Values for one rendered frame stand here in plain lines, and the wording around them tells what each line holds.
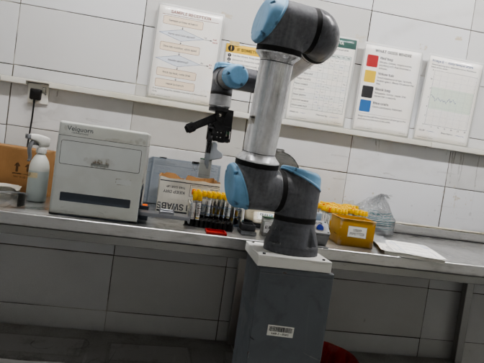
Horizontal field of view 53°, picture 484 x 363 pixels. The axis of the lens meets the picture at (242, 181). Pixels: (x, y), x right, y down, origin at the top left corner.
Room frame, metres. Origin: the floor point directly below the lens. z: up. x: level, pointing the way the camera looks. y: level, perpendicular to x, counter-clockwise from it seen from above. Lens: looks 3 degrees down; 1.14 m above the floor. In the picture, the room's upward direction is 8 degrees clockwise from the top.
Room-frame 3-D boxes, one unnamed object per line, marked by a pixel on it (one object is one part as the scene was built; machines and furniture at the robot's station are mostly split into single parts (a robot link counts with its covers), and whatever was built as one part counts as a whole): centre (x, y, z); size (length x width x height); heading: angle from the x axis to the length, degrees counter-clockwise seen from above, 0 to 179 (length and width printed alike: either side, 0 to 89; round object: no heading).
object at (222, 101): (1.70, 0.11, 1.32); 0.08 x 0.08 x 0.05
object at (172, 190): (2.03, 0.22, 0.95); 0.29 x 0.25 x 0.15; 9
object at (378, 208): (2.28, -0.62, 0.97); 0.26 x 0.17 x 0.19; 115
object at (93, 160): (1.69, 0.47, 1.03); 0.31 x 0.27 x 0.30; 99
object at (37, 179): (1.74, 0.74, 1.00); 0.09 x 0.08 x 0.24; 9
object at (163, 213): (1.63, 0.26, 0.92); 0.21 x 0.07 x 0.05; 99
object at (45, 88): (2.12, 0.93, 1.29); 0.09 x 0.01 x 0.09; 99
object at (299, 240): (1.34, -0.16, 0.95); 0.15 x 0.15 x 0.10
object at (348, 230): (1.81, -0.43, 0.93); 0.13 x 0.13 x 0.10; 5
